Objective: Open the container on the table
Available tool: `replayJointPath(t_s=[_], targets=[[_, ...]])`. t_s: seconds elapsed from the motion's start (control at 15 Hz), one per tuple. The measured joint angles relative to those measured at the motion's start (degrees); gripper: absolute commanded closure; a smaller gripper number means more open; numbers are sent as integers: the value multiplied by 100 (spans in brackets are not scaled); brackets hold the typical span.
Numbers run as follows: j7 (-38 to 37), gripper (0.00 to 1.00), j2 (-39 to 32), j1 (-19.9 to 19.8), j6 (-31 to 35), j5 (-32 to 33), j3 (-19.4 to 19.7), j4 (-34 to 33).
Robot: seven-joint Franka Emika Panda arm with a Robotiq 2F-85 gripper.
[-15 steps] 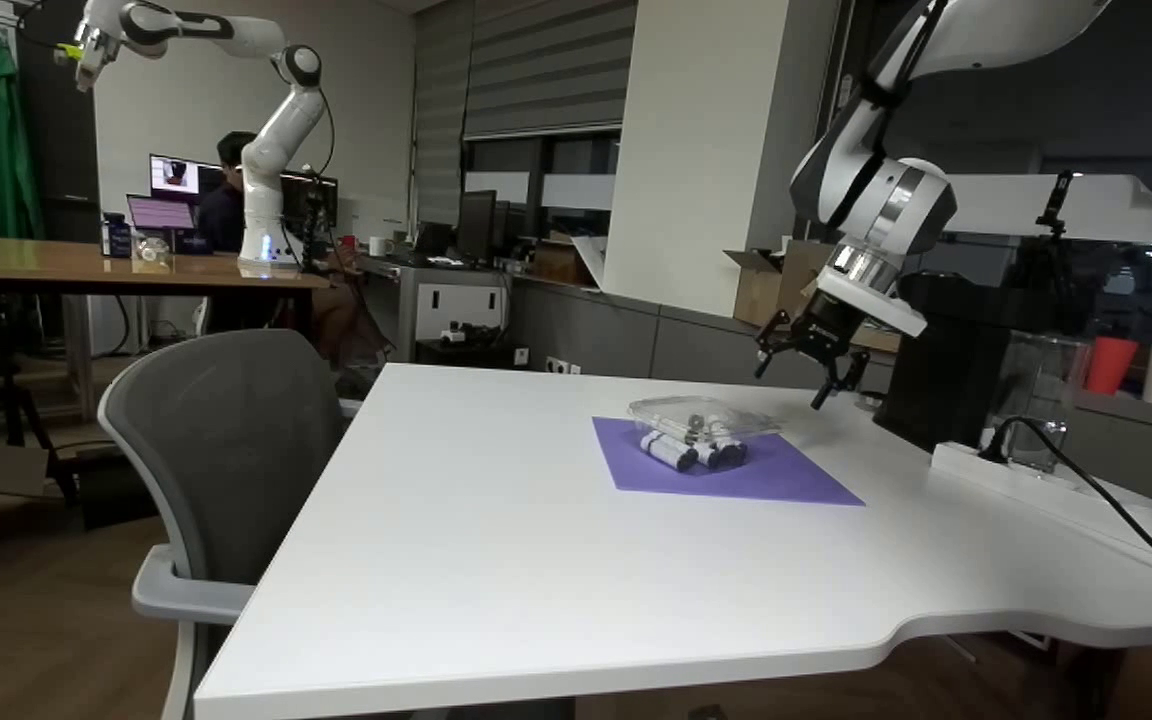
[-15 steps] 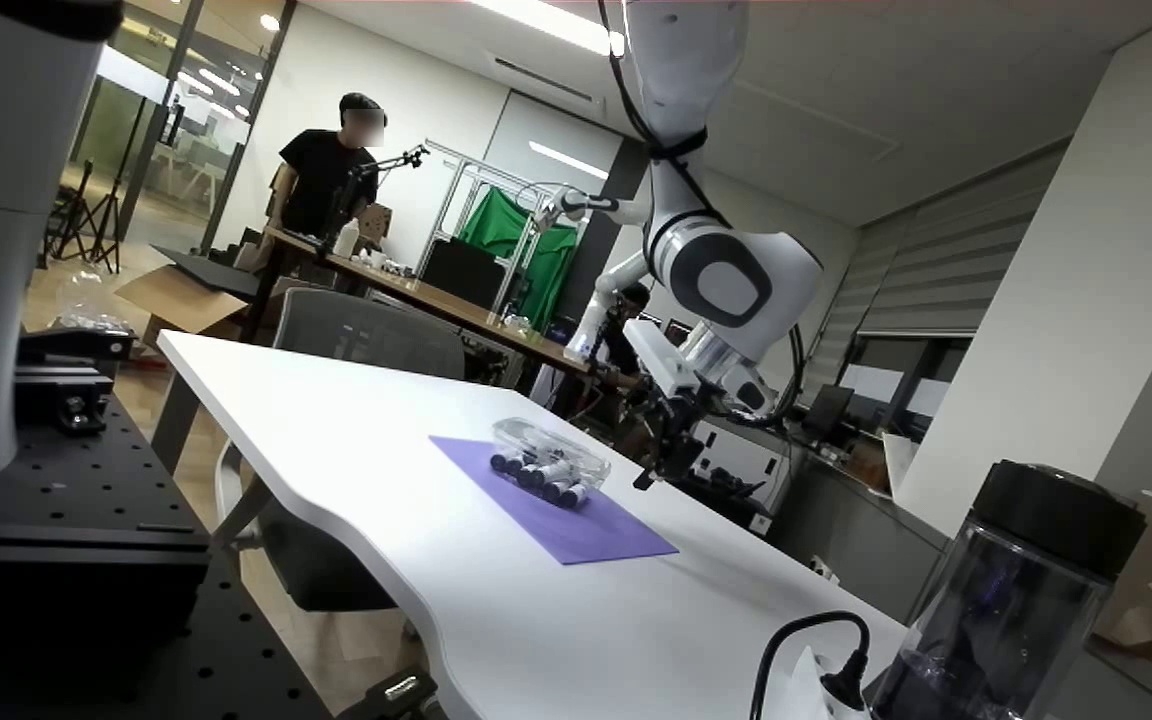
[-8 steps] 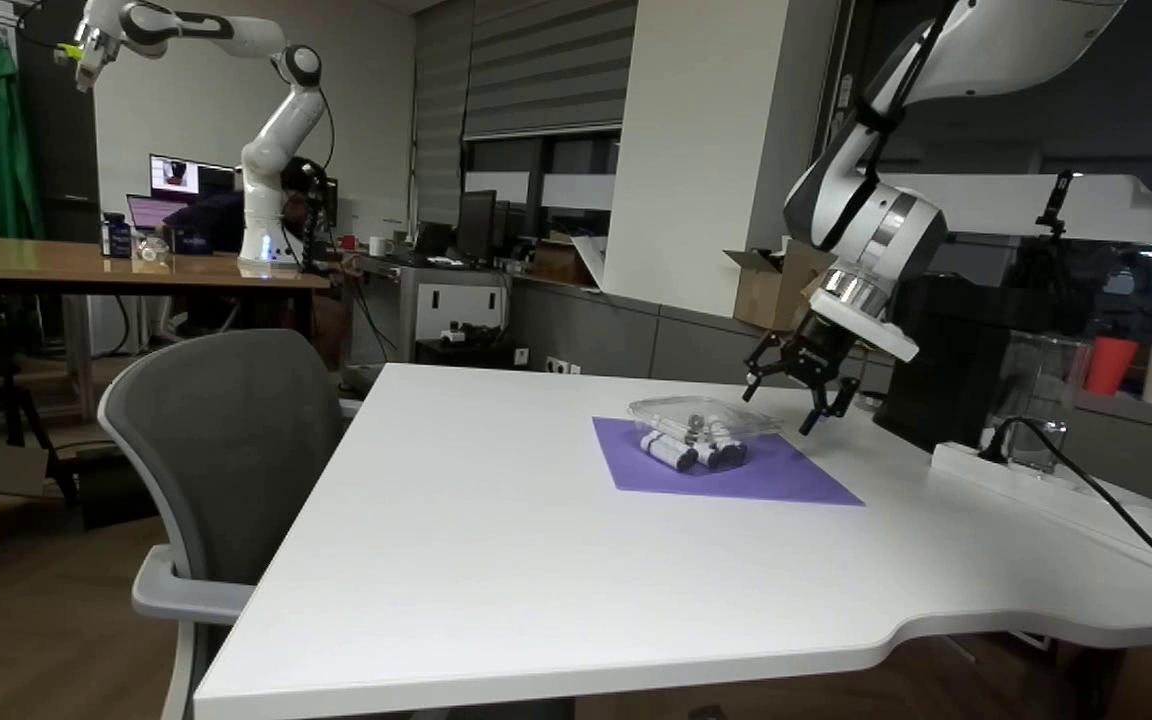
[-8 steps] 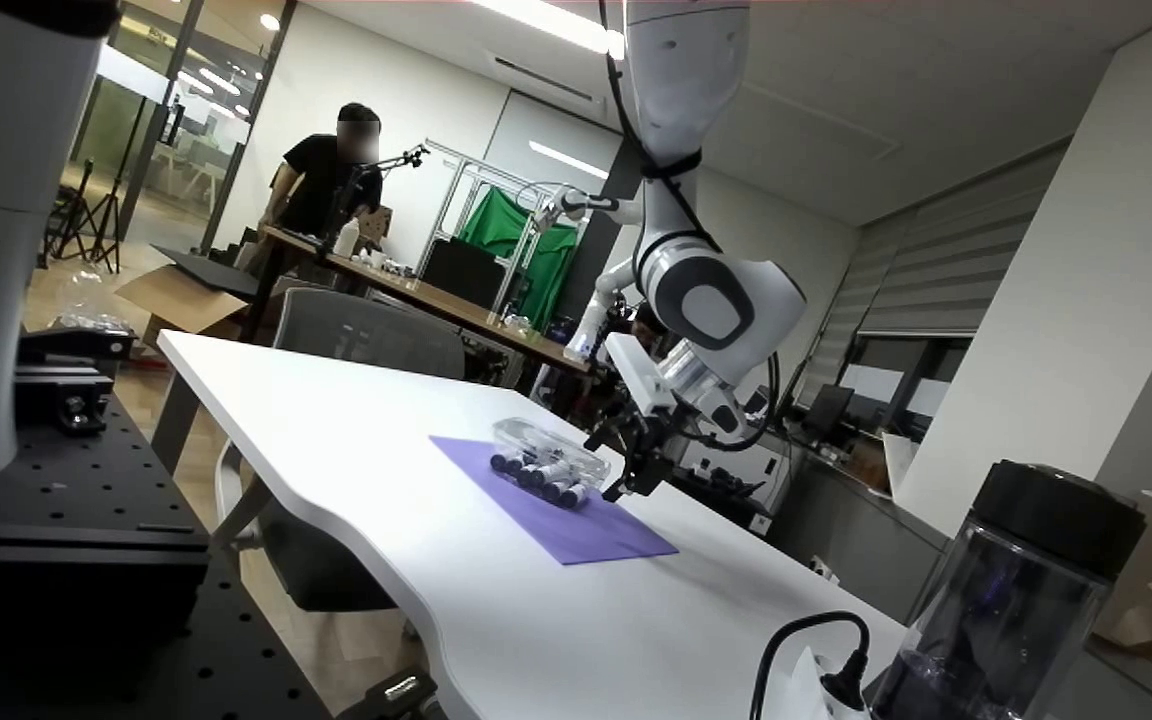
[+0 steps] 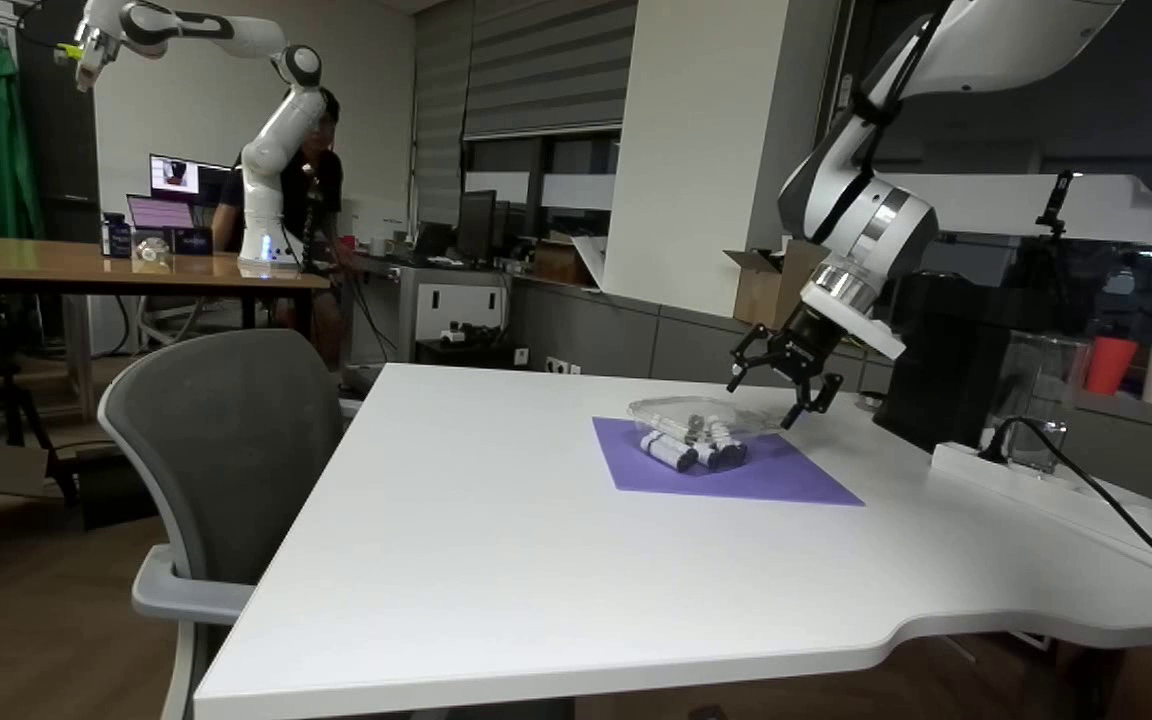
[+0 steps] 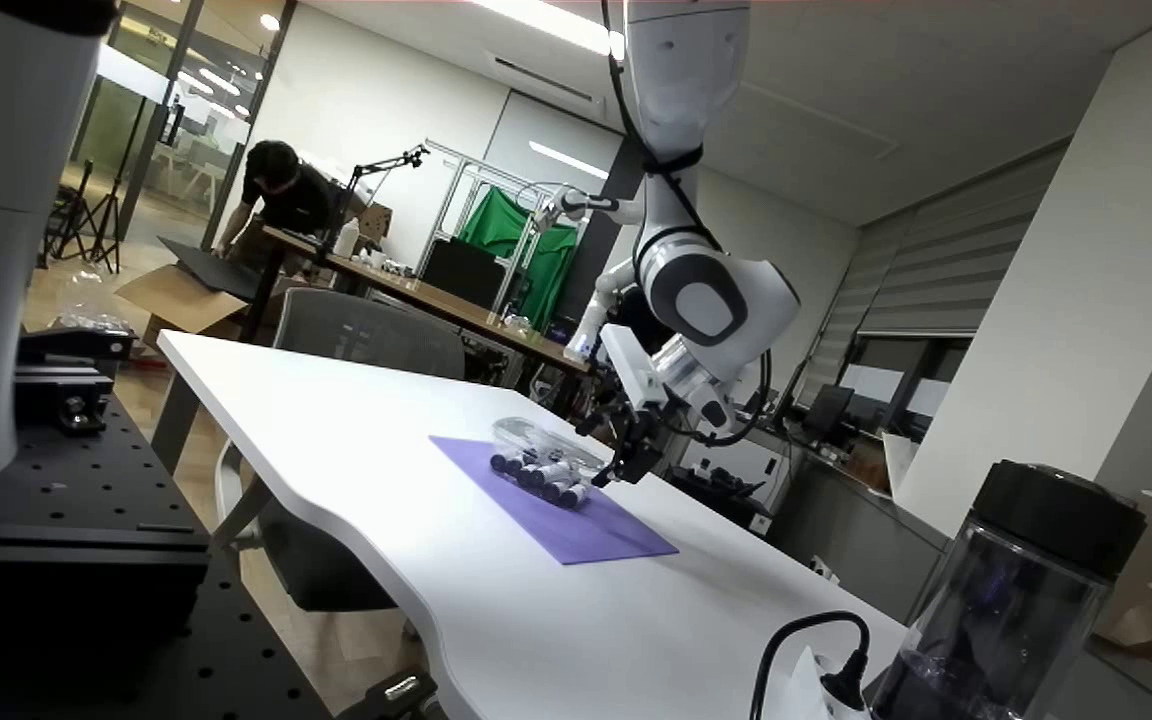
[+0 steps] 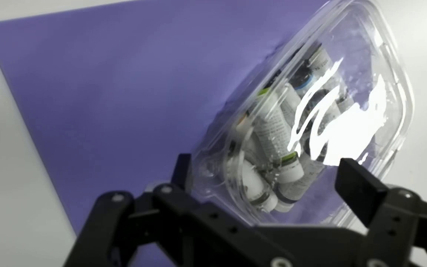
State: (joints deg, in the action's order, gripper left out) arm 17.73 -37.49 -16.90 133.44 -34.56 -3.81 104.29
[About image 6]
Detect person in dark shirt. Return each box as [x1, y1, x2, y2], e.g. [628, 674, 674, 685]
[236, 137, 357, 257]

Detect grey mesh office chair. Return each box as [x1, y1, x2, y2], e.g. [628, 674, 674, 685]
[252, 287, 473, 615]

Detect black clamp device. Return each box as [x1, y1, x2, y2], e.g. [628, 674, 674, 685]
[10, 322, 141, 441]

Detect black power cable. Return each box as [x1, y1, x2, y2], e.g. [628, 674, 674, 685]
[747, 609, 874, 720]

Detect flat cardboard box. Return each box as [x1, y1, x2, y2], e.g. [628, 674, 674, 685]
[111, 259, 257, 342]

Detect green cloth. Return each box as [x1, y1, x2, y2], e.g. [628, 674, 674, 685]
[451, 183, 582, 332]

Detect black tripod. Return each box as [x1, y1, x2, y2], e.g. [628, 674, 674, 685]
[41, 154, 127, 273]

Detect purple mat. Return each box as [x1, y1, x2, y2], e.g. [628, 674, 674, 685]
[427, 430, 683, 572]

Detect black computer monitor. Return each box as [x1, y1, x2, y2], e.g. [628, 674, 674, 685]
[415, 235, 507, 310]

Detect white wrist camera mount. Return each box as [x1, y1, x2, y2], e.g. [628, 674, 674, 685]
[594, 318, 674, 421]

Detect grey window blinds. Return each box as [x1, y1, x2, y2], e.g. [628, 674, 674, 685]
[851, 142, 1067, 342]

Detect white drawer cabinet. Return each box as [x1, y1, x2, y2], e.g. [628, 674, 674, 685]
[663, 404, 808, 519]

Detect white power strip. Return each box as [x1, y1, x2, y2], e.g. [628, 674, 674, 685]
[783, 642, 874, 720]

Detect long wooden table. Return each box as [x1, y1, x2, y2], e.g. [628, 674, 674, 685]
[252, 225, 592, 380]

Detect clear plastic container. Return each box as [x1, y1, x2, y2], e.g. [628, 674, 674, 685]
[486, 412, 614, 512]

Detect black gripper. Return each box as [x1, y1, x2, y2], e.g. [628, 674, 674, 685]
[586, 386, 686, 492]

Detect black perforated breadboard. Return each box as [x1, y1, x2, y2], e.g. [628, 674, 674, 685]
[0, 390, 338, 720]

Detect ceiling light panel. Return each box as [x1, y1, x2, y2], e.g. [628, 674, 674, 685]
[469, 0, 632, 62]

